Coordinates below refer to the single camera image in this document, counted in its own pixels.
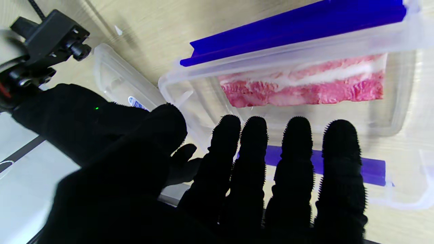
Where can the small white paper scrap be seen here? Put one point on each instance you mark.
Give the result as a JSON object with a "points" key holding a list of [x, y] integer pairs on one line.
{"points": [[118, 30]]}

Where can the clear container with blue clips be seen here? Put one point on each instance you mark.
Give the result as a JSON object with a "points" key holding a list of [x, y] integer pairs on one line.
{"points": [[288, 30]]}

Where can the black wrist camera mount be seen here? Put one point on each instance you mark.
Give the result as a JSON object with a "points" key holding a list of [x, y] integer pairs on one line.
{"points": [[47, 40]]}

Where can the raw bacon slice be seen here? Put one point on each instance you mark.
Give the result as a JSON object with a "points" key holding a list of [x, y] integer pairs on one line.
{"points": [[305, 89]]}

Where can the clear lid with blue label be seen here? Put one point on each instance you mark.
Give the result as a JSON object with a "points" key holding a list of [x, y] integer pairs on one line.
{"points": [[115, 78]]}

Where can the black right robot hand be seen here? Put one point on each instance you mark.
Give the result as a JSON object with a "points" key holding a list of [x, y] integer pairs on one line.
{"points": [[74, 118]]}

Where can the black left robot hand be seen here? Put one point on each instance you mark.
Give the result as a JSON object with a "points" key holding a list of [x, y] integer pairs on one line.
{"points": [[118, 189]]}

